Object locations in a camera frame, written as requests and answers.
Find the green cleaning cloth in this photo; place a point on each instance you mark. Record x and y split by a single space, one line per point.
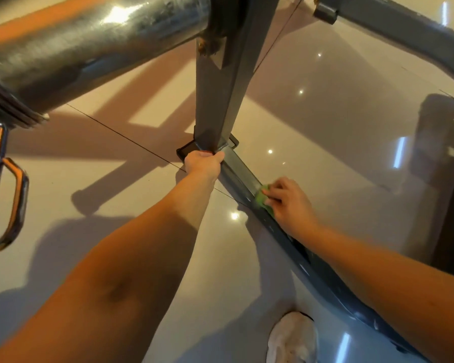
261 198

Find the person's left forearm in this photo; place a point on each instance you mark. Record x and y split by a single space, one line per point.
113 276

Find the grey steel gym machine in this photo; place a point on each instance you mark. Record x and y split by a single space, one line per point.
227 71

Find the metal spring barbell collar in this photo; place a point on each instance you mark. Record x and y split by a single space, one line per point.
15 109

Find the person's left hand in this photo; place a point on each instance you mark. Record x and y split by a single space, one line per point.
203 164

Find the person's white right shoe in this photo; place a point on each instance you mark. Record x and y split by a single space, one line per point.
291 340

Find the person's right hand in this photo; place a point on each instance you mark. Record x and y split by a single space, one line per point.
293 208

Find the person's right forearm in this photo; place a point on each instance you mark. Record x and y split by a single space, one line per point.
393 283

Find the chrome weight storage peg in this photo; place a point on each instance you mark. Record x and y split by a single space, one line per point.
98 41

